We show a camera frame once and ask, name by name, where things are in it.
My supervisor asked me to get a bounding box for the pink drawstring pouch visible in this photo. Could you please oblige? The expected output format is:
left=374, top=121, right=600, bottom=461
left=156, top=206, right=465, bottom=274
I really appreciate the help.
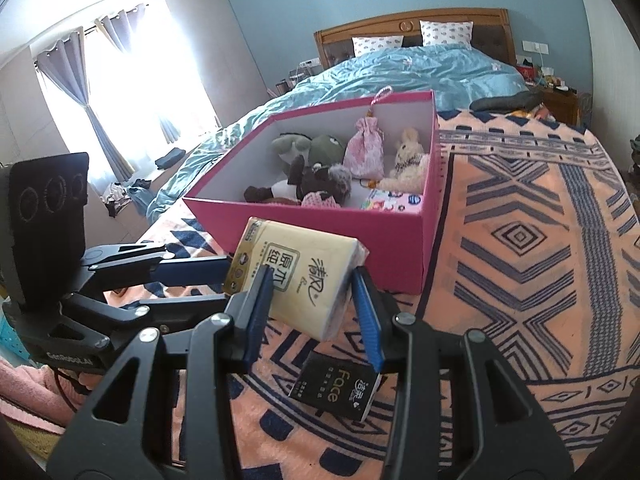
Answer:
left=344, top=86, right=385, bottom=181

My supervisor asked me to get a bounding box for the white printed pillow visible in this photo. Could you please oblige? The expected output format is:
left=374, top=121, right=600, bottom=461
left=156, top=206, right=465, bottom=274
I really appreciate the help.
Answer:
left=419, top=20, right=474, bottom=48
left=351, top=36, right=404, bottom=58

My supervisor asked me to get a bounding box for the dark folded item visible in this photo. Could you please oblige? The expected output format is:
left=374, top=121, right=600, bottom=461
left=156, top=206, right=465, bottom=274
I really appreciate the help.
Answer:
left=155, top=147, right=185, bottom=170

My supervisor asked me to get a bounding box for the wooden nightstand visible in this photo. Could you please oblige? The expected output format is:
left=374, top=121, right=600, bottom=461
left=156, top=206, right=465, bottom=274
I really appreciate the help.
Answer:
left=542, top=87, right=581, bottom=126

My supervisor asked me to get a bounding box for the blue duvet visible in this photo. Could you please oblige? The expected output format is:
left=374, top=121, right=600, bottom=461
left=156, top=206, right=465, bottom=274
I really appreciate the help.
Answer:
left=146, top=42, right=541, bottom=223

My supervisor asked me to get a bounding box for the pink cardboard box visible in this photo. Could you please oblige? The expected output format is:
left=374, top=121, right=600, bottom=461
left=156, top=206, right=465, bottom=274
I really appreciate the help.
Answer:
left=182, top=89, right=441, bottom=295

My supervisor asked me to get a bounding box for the dark green plush toy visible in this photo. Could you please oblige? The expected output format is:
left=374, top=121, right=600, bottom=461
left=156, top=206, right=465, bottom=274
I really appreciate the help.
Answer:
left=307, top=133, right=346, bottom=168

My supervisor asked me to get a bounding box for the orange patterned blanket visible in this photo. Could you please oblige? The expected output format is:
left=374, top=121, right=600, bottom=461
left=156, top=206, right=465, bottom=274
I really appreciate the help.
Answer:
left=107, top=107, right=640, bottom=480

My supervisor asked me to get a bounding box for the wooden headboard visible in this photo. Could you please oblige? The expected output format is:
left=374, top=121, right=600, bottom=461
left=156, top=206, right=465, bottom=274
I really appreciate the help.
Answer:
left=314, top=8, right=518, bottom=71

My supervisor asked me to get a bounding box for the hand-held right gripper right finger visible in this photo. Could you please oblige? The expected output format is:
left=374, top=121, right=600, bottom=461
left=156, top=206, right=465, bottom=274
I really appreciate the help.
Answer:
left=350, top=267, right=576, bottom=480

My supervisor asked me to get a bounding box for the pile of clothes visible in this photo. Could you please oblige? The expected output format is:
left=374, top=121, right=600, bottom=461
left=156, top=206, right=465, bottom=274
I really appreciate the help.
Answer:
left=100, top=177, right=153, bottom=218

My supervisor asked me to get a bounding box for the colourful cartoon print packet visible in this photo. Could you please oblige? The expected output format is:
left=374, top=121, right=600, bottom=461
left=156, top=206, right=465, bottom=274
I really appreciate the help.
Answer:
left=359, top=187, right=425, bottom=210

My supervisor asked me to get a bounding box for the black cable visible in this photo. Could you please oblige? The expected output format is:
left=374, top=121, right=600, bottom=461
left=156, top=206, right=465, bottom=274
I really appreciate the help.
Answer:
left=52, top=367, right=88, bottom=413

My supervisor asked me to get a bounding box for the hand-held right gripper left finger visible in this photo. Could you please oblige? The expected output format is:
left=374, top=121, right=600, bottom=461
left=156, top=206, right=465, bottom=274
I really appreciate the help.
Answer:
left=47, top=264, right=278, bottom=480

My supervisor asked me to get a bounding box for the dark clothing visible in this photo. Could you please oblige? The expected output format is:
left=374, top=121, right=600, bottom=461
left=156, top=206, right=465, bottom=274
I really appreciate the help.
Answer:
left=470, top=91, right=543, bottom=113

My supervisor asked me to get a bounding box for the grey curtain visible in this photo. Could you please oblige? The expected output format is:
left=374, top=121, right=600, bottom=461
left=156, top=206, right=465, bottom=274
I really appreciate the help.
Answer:
left=35, top=40, right=136, bottom=176
left=95, top=2, right=181, bottom=143

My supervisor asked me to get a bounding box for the cream plush bunny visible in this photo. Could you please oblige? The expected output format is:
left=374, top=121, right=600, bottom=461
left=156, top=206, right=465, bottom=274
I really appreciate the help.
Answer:
left=377, top=128, right=431, bottom=193

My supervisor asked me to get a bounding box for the teal basket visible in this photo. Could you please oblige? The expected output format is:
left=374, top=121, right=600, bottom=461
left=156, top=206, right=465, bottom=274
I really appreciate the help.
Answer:
left=0, top=305, right=26, bottom=358

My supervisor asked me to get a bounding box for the dark brown plush dog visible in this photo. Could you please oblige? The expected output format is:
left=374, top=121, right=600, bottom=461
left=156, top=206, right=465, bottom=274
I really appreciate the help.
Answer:
left=243, top=155, right=353, bottom=208

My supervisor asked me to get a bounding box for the black tissue pack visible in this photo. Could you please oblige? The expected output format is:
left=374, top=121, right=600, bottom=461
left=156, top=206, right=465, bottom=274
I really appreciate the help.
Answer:
left=289, top=350, right=381, bottom=422

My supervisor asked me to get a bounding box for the yellow tissue pack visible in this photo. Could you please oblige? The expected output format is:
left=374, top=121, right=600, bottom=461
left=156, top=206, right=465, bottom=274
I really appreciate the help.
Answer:
left=222, top=216, right=370, bottom=342

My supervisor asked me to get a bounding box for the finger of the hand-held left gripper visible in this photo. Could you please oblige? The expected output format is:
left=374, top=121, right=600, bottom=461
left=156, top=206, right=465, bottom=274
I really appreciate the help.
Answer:
left=80, top=242, right=236, bottom=291
left=65, top=294, right=237, bottom=342

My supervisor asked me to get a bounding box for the pink cloth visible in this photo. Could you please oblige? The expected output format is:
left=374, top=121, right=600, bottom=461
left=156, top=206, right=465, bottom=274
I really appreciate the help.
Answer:
left=0, top=357, right=81, bottom=433

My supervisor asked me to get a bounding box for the grey-green plush toy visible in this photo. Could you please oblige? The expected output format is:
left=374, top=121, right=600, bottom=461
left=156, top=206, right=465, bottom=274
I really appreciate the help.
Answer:
left=271, top=132, right=321, bottom=171

